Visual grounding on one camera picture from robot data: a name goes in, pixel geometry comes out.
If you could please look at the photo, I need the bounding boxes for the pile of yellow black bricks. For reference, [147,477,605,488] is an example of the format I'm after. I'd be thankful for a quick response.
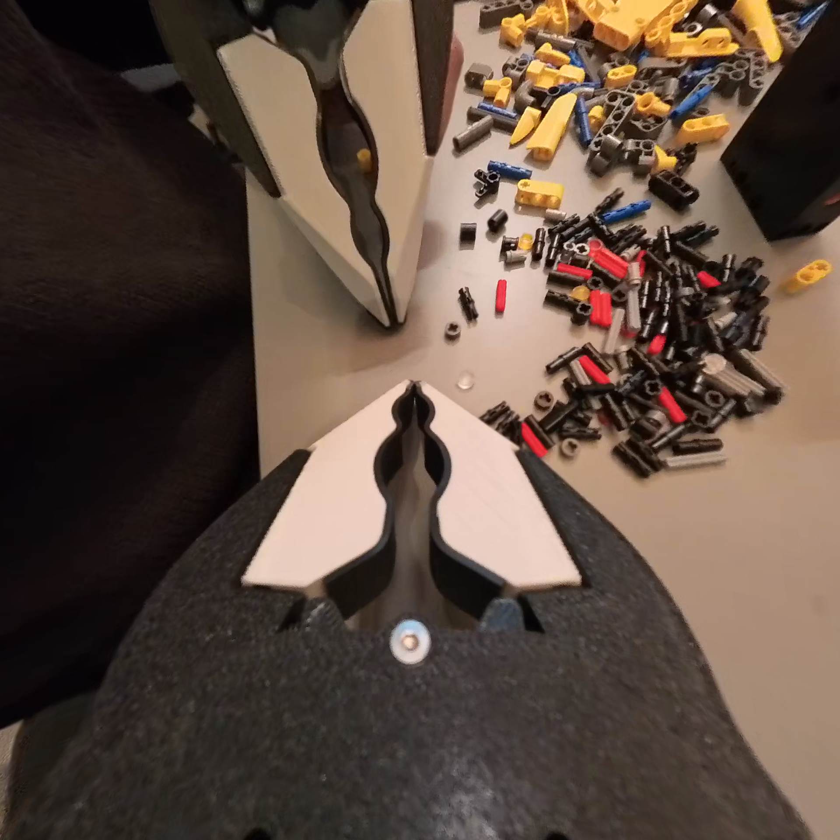
[453,0,831,212]

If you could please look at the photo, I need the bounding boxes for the black perforated block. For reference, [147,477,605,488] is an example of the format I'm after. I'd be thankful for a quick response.
[721,0,840,242]

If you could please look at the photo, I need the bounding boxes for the pile of black red pins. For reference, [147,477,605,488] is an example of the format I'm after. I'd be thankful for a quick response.
[445,189,788,480]

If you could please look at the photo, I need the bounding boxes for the yellow two-hole connector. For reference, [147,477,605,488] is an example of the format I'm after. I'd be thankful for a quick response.
[780,259,834,294]

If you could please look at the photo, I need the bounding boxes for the person's dark sweater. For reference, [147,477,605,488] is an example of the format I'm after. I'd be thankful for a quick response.
[0,0,263,729]

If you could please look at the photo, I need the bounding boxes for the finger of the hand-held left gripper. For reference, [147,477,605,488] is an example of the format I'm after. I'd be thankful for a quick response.
[218,31,400,328]
[340,0,435,326]

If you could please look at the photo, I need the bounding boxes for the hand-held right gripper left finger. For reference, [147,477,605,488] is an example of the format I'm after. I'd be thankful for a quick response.
[240,378,417,616]

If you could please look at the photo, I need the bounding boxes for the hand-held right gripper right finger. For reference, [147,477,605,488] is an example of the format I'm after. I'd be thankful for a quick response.
[415,379,585,619]

